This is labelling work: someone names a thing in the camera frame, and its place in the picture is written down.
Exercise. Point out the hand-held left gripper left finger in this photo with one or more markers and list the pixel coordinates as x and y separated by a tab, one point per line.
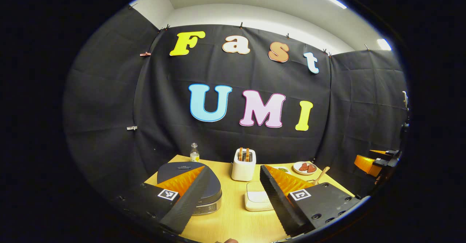
189	199

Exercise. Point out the wooden spoon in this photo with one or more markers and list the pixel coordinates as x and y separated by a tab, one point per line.
322	174

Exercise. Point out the toast bread slice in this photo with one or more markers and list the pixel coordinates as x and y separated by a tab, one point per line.
240	154
247	155

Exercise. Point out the white toaster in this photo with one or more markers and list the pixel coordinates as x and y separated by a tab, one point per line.
243	172

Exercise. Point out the black backdrop cloth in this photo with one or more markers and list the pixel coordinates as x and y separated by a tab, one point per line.
164	101

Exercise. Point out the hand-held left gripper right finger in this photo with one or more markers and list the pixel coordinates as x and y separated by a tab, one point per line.
276	199

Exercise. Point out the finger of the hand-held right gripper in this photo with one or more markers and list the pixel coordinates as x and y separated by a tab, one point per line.
378	152
367	164

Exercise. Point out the white round plate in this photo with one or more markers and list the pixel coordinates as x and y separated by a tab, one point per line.
296	171

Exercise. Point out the silver rice cooker dark lid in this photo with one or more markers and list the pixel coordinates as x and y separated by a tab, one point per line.
214	192

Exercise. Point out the red meat piece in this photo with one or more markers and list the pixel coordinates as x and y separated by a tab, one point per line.
303	167
311	168

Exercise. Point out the small glass bottle yellow label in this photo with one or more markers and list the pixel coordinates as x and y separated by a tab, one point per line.
194	156

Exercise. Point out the white divided dish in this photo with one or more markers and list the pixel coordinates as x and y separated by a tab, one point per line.
283	169

